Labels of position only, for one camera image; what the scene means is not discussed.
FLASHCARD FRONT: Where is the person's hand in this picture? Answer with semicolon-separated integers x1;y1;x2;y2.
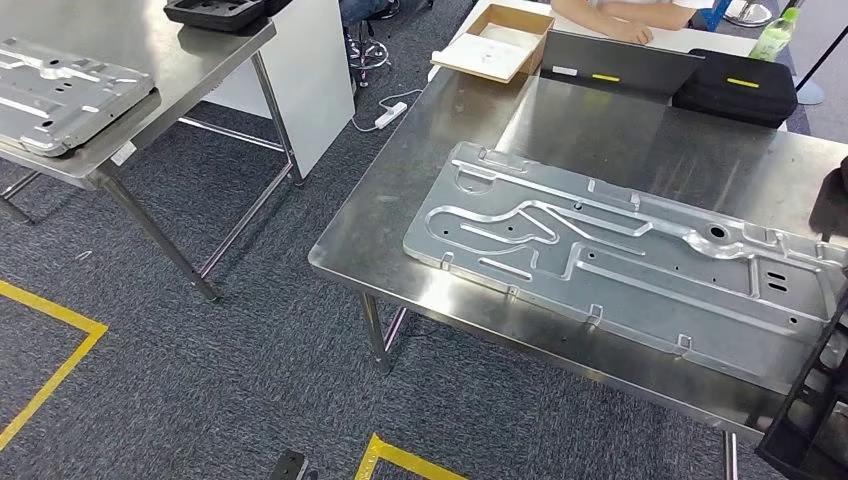
604;18;656;46

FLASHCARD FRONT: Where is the black plastic panel part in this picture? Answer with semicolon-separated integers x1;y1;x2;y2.
755;283;848;480

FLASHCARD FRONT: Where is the stainless steel workbench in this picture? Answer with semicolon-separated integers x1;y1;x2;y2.
306;66;848;480

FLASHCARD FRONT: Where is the person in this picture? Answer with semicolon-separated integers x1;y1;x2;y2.
337;0;402;29
548;0;718;46

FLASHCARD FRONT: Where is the dark grey flat case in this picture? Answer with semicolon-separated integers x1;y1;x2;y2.
539;29;706;102

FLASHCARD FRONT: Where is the cardboard box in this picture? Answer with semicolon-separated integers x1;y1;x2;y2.
465;3;557;76

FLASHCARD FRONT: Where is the chrome stool base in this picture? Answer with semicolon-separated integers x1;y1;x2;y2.
720;0;774;29

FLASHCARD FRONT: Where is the black zip case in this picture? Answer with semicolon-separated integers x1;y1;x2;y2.
670;47;800;130

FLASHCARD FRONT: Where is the green drink bottle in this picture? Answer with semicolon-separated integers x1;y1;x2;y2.
748;5;802;63

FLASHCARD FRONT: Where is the black stand pole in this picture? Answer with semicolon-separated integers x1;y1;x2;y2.
793;39;848;107

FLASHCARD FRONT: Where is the stamped grey metal panel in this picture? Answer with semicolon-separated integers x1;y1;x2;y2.
402;140;848;397
0;36;158;159

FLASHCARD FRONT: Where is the white power strip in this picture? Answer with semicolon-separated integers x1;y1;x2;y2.
372;100;410;131

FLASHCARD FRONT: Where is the chrome round stool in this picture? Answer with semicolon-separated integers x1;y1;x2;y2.
343;18;393;89

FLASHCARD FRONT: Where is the white panel board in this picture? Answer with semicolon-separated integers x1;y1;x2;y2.
200;0;358;180

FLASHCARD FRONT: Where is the black plastic tray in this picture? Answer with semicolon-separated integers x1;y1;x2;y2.
162;0;294;34

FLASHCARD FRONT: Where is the stainless steel table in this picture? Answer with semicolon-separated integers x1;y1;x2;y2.
0;0;307;304

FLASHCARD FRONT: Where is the white table sticker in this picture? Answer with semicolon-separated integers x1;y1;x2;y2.
109;140;139;168

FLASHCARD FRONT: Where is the yellow floor tape rectangle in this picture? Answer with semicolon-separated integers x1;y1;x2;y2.
0;279;109;453

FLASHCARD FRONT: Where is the blue metal post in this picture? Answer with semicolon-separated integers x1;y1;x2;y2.
700;0;731;32

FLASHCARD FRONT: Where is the white power cable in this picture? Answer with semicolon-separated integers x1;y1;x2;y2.
349;87;425;134

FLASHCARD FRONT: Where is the dark left wrist camera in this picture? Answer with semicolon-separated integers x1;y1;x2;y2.
266;450;311;480

